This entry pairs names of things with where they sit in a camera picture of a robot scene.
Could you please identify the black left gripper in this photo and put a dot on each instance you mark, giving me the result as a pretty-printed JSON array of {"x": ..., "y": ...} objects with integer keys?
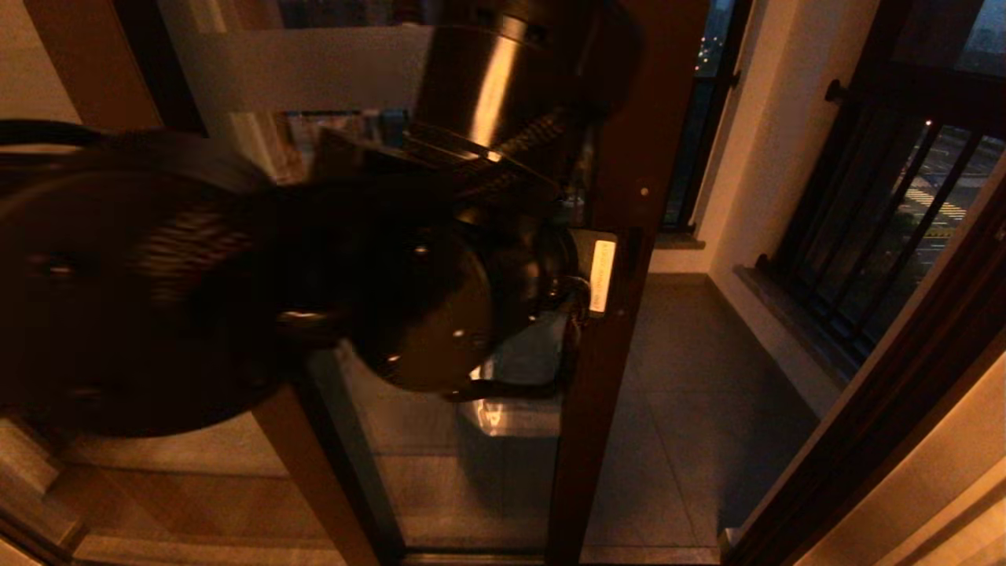
[{"x": 581, "y": 251}]

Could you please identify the dark brown door jamb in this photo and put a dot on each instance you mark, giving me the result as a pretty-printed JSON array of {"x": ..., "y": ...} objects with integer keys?
[{"x": 904, "y": 409}]

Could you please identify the black balcony railing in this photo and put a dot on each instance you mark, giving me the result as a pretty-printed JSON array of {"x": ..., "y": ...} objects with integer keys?
[
  {"x": 864, "y": 236},
  {"x": 692, "y": 157}
]

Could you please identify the brown framed fixed glass panel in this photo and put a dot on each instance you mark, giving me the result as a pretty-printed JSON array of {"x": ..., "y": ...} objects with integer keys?
[{"x": 314, "y": 487}]

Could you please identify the brown framed sliding glass door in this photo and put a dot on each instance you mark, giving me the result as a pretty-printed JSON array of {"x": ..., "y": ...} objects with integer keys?
[{"x": 629, "y": 118}]

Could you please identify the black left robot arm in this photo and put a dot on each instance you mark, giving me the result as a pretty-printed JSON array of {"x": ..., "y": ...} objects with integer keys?
[{"x": 157, "y": 275}]

